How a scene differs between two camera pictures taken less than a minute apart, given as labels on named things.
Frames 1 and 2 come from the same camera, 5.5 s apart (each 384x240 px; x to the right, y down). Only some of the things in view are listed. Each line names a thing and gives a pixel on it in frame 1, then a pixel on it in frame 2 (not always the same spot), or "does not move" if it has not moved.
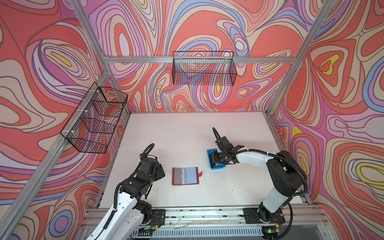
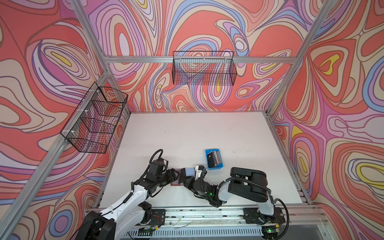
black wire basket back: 204,68 does not move
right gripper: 226,161 to 191,179
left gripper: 159,171 to 172,176
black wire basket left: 91,127 does not move
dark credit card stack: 212,156 does not move
